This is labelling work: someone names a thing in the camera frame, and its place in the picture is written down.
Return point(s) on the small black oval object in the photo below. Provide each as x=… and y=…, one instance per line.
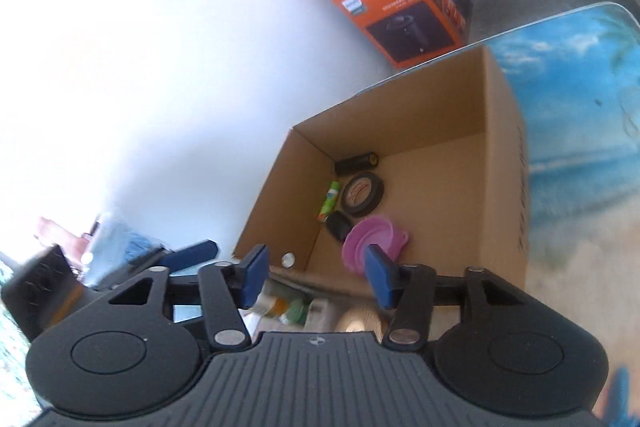
x=340, y=227

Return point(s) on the green translucent bottle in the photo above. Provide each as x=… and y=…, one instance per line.
x=296, y=312

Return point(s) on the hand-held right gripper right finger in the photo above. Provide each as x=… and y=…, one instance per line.
x=380, y=279

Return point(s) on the gold round jar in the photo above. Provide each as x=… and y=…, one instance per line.
x=360, y=321

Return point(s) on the small white round cap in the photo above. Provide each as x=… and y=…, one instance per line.
x=288, y=260

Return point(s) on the brown cardboard box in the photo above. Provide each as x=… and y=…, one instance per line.
x=450, y=187

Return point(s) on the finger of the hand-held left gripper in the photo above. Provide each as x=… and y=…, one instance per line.
x=192, y=253

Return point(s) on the white plug charger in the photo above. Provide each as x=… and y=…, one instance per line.
x=320, y=314

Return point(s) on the black tape roll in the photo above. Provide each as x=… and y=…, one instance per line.
x=372, y=192

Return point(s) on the purple plastic bowl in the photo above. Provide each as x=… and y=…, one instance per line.
x=375, y=234

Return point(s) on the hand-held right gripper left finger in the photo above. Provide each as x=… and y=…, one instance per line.
x=252, y=274

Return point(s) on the black cylinder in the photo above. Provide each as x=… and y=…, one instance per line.
x=356, y=163

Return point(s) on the pink floral blanket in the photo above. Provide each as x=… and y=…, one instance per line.
x=62, y=234

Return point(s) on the green glue stick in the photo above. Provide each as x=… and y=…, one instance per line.
x=329, y=202

